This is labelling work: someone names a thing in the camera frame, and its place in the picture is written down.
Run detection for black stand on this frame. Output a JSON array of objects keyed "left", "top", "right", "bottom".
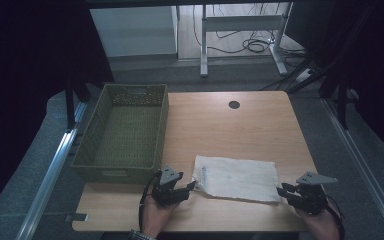
[
  {"left": 64, "top": 76, "right": 91, "bottom": 131},
  {"left": 286, "top": 56, "right": 351, "bottom": 131}
]

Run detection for white patterned cloth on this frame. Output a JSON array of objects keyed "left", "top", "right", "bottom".
[{"left": 191, "top": 155, "right": 282, "bottom": 203}]

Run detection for white power strip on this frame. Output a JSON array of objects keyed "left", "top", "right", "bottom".
[{"left": 294, "top": 68, "right": 314, "bottom": 84}]

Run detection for white cabinet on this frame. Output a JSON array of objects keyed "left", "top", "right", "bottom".
[{"left": 89, "top": 5, "right": 179, "bottom": 58}]

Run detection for person's right hand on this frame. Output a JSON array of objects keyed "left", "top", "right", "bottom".
[{"left": 295, "top": 208, "right": 343, "bottom": 240}]

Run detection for person's left hand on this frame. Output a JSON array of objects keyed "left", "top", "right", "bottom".
[{"left": 141, "top": 196, "right": 180, "bottom": 238}]

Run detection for white metal desk frame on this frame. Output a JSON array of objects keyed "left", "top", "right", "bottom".
[{"left": 199, "top": 3, "right": 293, "bottom": 78}]

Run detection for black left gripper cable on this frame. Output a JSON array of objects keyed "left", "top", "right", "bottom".
[{"left": 138, "top": 171, "right": 163, "bottom": 232}]

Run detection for black floor cables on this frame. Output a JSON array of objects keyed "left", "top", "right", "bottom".
[{"left": 193, "top": 3, "right": 308, "bottom": 58}]

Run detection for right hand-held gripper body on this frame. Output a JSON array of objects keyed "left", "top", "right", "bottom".
[{"left": 294, "top": 171, "right": 339, "bottom": 215}]

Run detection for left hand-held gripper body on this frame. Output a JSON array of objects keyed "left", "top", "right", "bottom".
[{"left": 151, "top": 164, "right": 184, "bottom": 206}]

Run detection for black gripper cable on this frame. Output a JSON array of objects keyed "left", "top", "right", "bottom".
[
  {"left": 138, "top": 171, "right": 163, "bottom": 232},
  {"left": 324, "top": 194, "right": 346, "bottom": 239}
]

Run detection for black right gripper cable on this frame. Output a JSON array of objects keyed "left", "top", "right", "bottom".
[{"left": 324, "top": 194, "right": 346, "bottom": 239}]

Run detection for aluminium rail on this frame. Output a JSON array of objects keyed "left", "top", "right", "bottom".
[
  {"left": 323, "top": 98, "right": 384, "bottom": 239},
  {"left": 14, "top": 101, "right": 88, "bottom": 240}
]

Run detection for green woven basket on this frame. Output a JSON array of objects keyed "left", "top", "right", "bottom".
[{"left": 70, "top": 83, "right": 170, "bottom": 185}]

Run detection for dark curtain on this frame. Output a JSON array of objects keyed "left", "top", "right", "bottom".
[
  {"left": 0, "top": 0, "right": 114, "bottom": 221},
  {"left": 286, "top": 0, "right": 384, "bottom": 164}
]

